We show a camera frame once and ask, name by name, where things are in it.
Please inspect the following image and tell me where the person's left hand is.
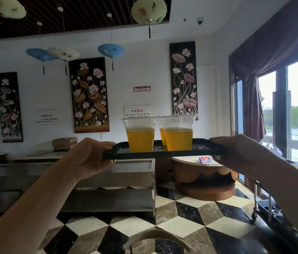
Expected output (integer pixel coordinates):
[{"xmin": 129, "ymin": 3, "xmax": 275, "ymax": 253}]
[{"xmin": 66, "ymin": 138, "xmax": 117, "ymax": 182}]

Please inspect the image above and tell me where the person's right hand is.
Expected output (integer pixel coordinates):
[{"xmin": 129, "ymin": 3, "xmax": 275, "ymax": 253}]
[{"xmin": 209, "ymin": 134, "xmax": 271, "ymax": 180}]

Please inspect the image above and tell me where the black serving tray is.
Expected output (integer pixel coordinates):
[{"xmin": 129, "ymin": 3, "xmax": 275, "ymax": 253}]
[{"xmin": 102, "ymin": 138, "xmax": 227, "ymax": 160}]

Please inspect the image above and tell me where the person's right forearm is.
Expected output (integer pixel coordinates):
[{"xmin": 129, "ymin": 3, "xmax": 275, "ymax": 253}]
[{"xmin": 255, "ymin": 153, "xmax": 298, "ymax": 254}]

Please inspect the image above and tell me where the person's left forearm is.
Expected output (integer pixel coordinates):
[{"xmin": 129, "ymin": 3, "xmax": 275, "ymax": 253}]
[{"xmin": 0, "ymin": 156, "xmax": 79, "ymax": 254}]

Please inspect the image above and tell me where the plastic cup of orange juice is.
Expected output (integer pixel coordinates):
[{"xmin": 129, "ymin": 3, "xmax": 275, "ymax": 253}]
[
  {"xmin": 122, "ymin": 117, "xmax": 157, "ymax": 153},
  {"xmin": 157, "ymin": 122, "xmax": 167, "ymax": 147},
  {"xmin": 158, "ymin": 115, "xmax": 197, "ymax": 152}
]

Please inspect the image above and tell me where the cardboard box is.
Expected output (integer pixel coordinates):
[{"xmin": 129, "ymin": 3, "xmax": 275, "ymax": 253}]
[{"xmin": 52, "ymin": 137, "xmax": 78, "ymax": 152}]

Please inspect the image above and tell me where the round wooden table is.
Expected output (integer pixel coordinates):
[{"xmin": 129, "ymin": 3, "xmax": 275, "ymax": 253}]
[{"xmin": 171, "ymin": 155, "xmax": 239, "ymax": 201}]

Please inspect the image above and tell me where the stainless steel counter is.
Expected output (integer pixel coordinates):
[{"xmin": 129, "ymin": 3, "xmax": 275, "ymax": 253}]
[{"xmin": 0, "ymin": 151, "xmax": 157, "ymax": 217}]

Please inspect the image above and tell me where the white framed notice sign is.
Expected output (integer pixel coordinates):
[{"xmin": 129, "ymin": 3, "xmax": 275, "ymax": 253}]
[{"xmin": 124, "ymin": 104, "xmax": 151, "ymax": 119}]

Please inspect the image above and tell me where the wide gold floral painting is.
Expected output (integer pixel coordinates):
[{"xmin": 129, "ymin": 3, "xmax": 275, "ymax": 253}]
[{"xmin": 69, "ymin": 57, "xmax": 110, "ymax": 134}]

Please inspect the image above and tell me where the white plastic bag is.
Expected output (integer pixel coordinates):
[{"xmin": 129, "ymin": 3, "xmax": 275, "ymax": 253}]
[{"xmin": 259, "ymin": 138, "xmax": 284, "ymax": 159}]

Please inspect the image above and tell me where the tall pink lotus painting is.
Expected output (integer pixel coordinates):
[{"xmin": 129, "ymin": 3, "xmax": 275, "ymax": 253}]
[{"xmin": 169, "ymin": 41, "xmax": 199, "ymax": 121}]

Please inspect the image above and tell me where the window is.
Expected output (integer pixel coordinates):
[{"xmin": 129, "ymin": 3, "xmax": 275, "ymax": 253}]
[{"xmin": 234, "ymin": 34, "xmax": 298, "ymax": 183}]

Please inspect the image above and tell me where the dark red curtain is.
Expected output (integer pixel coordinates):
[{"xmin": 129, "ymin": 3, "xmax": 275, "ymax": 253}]
[{"xmin": 229, "ymin": 0, "xmax": 298, "ymax": 143}]

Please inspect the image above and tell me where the blue paper parasol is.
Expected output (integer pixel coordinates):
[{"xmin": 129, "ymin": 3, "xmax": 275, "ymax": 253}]
[
  {"xmin": 98, "ymin": 43, "xmax": 125, "ymax": 71},
  {"xmin": 26, "ymin": 48, "xmax": 57, "ymax": 75}
]

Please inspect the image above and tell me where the metal service cart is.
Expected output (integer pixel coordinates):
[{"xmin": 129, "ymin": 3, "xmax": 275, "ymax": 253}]
[{"xmin": 251, "ymin": 180, "xmax": 298, "ymax": 254}]

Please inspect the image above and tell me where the small cream paper parasol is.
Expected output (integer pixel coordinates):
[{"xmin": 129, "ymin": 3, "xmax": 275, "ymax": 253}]
[{"xmin": 46, "ymin": 46, "xmax": 80, "ymax": 75}]

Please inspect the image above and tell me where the narrow dark floral painting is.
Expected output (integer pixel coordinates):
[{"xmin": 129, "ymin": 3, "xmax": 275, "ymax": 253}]
[{"xmin": 0, "ymin": 72, "xmax": 24, "ymax": 143}]

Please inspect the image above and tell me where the cream paper parasol with tassel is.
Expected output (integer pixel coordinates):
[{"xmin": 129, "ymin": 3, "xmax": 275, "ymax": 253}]
[{"xmin": 131, "ymin": 0, "xmax": 167, "ymax": 39}]

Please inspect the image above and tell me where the curved metal handle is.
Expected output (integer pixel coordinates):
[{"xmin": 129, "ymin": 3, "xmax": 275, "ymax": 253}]
[{"xmin": 123, "ymin": 229, "xmax": 192, "ymax": 254}]

